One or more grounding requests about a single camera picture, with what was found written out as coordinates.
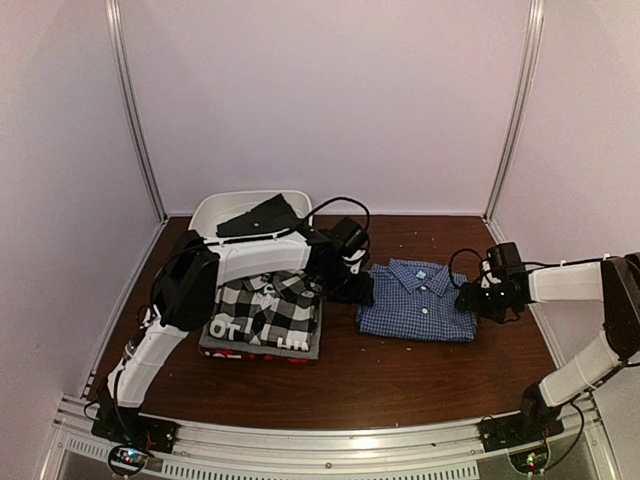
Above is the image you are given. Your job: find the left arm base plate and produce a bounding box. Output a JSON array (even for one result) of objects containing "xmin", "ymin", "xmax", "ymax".
[{"xmin": 91, "ymin": 411, "xmax": 178, "ymax": 454}]

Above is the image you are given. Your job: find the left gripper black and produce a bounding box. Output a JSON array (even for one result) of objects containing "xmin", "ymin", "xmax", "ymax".
[{"xmin": 316, "ymin": 262, "xmax": 375, "ymax": 309}]

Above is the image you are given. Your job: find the left aluminium frame post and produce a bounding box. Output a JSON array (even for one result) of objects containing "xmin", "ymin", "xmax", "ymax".
[{"xmin": 104, "ymin": 0, "xmax": 168, "ymax": 223}]

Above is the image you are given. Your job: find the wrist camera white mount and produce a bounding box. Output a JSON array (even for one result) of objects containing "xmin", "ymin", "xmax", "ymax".
[
  {"xmin": 479, "ymin": 260, "xmax": 499, "ymax": 289},
  {"xmin": 343, "ymin": 249, "xmax": 368, "ymax": 274}
]

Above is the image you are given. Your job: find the right aluminium frame post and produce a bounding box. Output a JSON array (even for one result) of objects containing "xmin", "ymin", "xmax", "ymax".
[{"xmin": 483, "ymin": 0, "xmax": 545, "ymax": 223}]

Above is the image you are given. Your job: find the black white plaid shirt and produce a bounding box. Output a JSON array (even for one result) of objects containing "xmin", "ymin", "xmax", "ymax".
[{"xmin": 209, "ymin": 271, "xmax": 321, "ymax": 352}]

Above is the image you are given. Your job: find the blue checked long sleeve shirt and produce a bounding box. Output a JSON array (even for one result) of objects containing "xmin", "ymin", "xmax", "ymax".
[{"xmin": 356, "ymin": 259, "xmax": 478, "ymax": 342}]

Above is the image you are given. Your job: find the black patterned shirt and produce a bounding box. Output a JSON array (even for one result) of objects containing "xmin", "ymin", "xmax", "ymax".
[{"xmin": 216, "ymin": 193, "xmax": 301, "ymax": 238}]

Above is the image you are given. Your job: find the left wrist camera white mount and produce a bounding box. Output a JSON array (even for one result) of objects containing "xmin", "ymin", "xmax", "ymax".
[{"xmin": 343, "ymin": 249, "xmax": 368, "ymax": 274}]

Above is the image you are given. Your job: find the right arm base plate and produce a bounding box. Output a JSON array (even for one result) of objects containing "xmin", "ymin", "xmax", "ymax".
[{"xmin": 477, "ymin": 412, "xmax": 565, "ymax": 452}]

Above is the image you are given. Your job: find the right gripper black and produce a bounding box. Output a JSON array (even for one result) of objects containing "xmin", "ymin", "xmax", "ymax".
[{"xmin": 455, "ymin": 282, "xmax": 516, "ymax": 322}]

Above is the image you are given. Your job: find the aluminium frame post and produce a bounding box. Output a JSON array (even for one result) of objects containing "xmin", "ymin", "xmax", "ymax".
[
  {"xmin": 104, "ymin": 0, "xmax": 168, "ymax": 223},
  {"xmin": 483, "ymin": 0, "xmax": 545, "ymax": 223}
]

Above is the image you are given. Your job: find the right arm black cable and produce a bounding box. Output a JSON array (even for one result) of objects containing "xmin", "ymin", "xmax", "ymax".
[{"xmin": 448, "ymin": 248, "xmax": 526, "ymax": 326}]

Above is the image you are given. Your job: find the white plastic tub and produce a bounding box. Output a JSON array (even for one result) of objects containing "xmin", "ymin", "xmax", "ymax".
[{"xmin": 188, "ymin": 190, "xmax": 312, "ymax": 237}]

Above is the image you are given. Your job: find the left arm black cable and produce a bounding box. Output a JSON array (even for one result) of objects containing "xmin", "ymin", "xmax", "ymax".
[{"xmin": 299, "ymin": 196, "xmax": 372, "ymax": 241}]

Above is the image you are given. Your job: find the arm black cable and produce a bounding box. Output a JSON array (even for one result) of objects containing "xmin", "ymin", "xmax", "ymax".
[
  {"xmin": 299, "ymin": 196, "xmax": 372, "ymax": 241},
  {"xmin": 448, "ymin": 248, "xmax": 526, "ymax": 326}
]

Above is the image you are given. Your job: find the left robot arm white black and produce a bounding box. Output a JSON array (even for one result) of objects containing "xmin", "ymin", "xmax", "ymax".
[{"xmin": 94, "ymin": 217, "xmax": 372, "ymax": 444}]

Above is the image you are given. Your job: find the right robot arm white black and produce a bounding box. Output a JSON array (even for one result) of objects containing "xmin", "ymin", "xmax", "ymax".
[{"xmin": 453, "ymin": 242, "xmax": 639, "ymax": 442}]

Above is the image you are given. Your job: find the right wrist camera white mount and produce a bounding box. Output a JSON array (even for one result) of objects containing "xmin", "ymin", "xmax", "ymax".
[{"xmin": 479, "ymin": 260, "xmax": 499, "ymax": 289}]

